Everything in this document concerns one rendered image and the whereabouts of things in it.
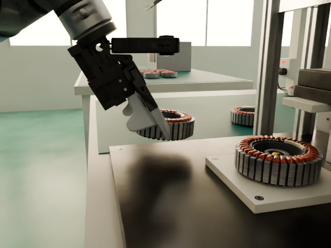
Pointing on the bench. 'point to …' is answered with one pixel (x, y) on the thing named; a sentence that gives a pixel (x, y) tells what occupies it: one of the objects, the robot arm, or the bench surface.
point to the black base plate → (204, 200)
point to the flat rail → (298, 5)
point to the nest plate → (242, 189)
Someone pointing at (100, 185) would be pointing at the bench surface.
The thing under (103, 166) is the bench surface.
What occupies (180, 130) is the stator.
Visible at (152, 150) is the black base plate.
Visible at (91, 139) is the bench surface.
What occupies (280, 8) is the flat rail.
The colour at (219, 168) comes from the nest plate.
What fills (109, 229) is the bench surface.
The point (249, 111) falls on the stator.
